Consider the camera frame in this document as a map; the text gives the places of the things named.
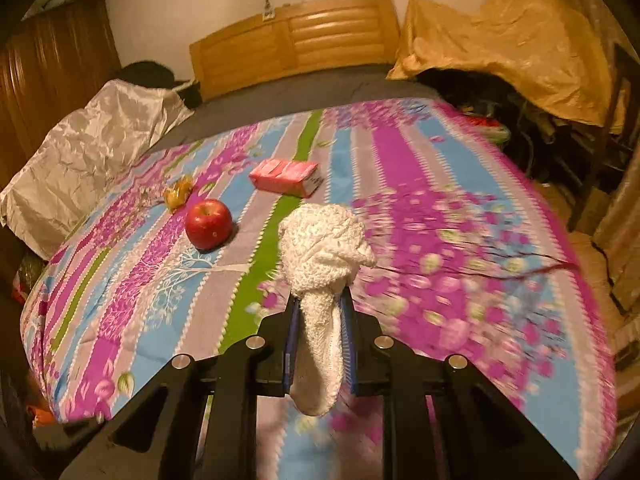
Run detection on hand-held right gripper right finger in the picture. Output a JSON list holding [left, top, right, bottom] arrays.
[[342, 296, 581, 480]]

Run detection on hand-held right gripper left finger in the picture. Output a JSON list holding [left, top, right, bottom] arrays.
[[60, 295, 301, 480]]

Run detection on white knitted sock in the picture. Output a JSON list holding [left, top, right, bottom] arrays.
[[277, 204, 377, 417]]

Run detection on striped floral bed sheet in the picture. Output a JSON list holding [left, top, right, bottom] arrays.
[[20, 97, 618, 480]]

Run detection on red apple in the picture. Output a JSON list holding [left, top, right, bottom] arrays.
[[185, 199, 234, 251]]

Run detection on pink tissue pack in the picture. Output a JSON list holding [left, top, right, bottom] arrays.
[[249, 158, 323, 197]]

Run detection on small yellow toy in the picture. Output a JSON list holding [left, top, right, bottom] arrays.
[[164, 176, 195, 212]]

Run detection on grey mattress cover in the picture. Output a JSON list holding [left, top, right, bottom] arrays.
[[150, 62, 446, 151]]

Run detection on red plastic bag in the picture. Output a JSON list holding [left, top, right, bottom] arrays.
[[12, 270, 32, 307]]

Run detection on white satin cloth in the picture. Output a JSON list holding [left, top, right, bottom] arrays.
[[0, 80, 196, 261]]

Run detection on dark items under cover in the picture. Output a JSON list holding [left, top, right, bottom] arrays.
[[417, 67, 551, 161]]

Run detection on wooden headboard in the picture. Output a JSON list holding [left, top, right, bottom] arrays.
[[189, 0, 401, 102]]

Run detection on dark clothing pile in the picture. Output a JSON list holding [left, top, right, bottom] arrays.
[[117, 61, 201, 109]]

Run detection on dark wooden chair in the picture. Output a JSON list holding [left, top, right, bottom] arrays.
[[567, 42, 633, 233]]

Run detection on yellow cloth cover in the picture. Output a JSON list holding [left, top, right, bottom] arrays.
[[387, 0, 628, 128]]

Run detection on brown wooden wardrobe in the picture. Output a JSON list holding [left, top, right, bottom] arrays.
[[0, 0, 121, 191]]

